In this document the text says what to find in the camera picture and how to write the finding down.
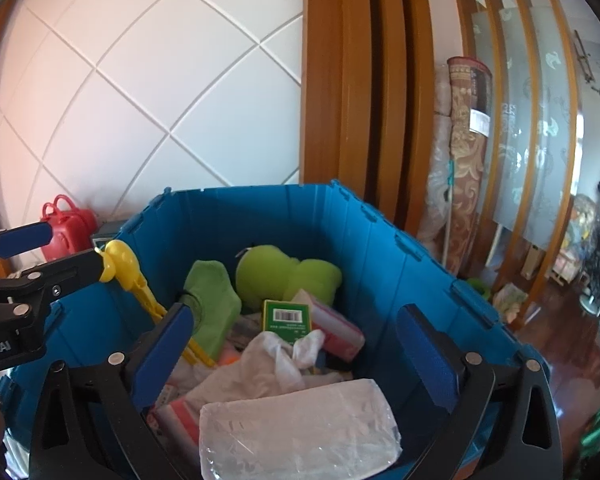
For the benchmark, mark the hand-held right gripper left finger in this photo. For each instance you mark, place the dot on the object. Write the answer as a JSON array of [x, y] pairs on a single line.
[[162, 355]]

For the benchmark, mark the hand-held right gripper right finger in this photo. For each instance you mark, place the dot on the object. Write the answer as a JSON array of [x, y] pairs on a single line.
[[427, 360]]

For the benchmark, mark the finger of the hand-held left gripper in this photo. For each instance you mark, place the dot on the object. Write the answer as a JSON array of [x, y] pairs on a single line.
[[65, 272], [20, 240]]

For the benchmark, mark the yellow plastic tongs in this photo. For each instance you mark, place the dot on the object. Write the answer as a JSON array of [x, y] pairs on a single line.
[[125, 265]]

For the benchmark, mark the long green carton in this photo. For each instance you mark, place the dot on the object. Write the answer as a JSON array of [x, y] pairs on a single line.
[[285, 327]]

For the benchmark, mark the blue plastic crate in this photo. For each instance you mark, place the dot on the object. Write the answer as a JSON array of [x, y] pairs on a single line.
[[300, 220]]

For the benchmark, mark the red bear-shaped case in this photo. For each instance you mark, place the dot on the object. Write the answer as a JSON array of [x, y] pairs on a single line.
[[70, 235]]

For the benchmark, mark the black gift box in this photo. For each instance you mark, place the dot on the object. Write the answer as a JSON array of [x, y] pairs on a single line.
[[107, 232]]

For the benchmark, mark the pink white striped box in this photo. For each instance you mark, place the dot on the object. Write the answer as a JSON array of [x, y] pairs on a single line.
[[177, 420]]

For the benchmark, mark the pink tissue pack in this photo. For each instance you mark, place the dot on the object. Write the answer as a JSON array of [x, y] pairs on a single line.
[[337, 332]]

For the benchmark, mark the white plastic bag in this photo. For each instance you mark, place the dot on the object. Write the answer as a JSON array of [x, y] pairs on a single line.
[[265, 370]]

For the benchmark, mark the green plush toy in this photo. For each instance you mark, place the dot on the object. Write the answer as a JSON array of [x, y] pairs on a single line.
[[265, 275]]

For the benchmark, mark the clear wrapped white tissue pack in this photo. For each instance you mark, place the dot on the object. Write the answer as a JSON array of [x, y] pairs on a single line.
[[300, 430]]

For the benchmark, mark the rolled floral mat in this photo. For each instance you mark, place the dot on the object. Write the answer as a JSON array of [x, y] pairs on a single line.
[[437, 185]]

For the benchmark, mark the rolled patterned carpet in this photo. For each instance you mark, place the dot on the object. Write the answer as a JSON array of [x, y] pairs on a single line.
[[467, 170]]

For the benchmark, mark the frosted glass wooden partition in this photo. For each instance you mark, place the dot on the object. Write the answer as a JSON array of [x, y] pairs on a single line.
[[530, 135]]

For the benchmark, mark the wooden door frame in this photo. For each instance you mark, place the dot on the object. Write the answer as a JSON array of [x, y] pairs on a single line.
[[365, 85]]

